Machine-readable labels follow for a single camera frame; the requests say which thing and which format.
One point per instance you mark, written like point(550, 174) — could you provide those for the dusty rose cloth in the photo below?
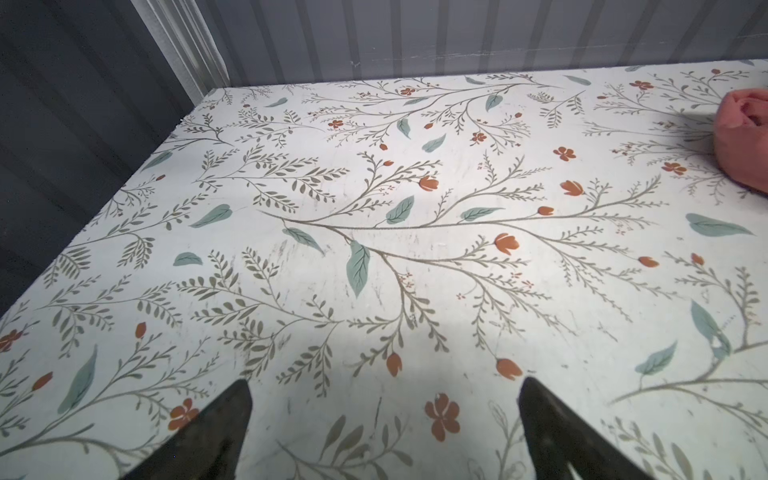
point(740, 137)

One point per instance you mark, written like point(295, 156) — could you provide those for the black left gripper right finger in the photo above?
point(561, 444)

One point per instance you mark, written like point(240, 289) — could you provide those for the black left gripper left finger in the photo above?
point(208, 447)

